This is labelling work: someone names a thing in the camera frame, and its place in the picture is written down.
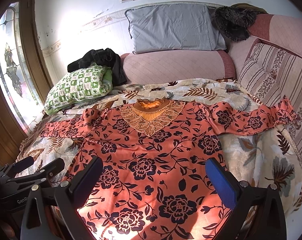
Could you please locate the grey pillow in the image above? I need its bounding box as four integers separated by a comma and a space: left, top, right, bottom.
124, 3, 226, 54

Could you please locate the green white patterned pillow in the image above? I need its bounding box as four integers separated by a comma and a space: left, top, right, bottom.
44, 63, 113, 115

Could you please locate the pink quilted bolster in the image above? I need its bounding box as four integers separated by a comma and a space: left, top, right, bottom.
120, 50, 236, 85

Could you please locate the orange floral garment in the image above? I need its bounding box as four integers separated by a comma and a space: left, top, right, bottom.
42, 98, 296, 239

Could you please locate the pink quilted headboard cushion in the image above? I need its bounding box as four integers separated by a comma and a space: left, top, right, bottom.
228, 14, 302, 77

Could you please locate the striped floral cushion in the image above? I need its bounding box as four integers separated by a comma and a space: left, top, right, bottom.
238, 43, 302, 158

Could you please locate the black garment on pillow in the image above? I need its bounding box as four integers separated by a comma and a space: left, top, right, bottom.
67, 48, 127, 87

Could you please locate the stained glass window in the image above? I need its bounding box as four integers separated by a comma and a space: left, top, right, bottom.
0, 2, 43, 135

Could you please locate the dark furry garment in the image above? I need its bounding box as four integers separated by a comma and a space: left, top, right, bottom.
213, 3, 267, 42

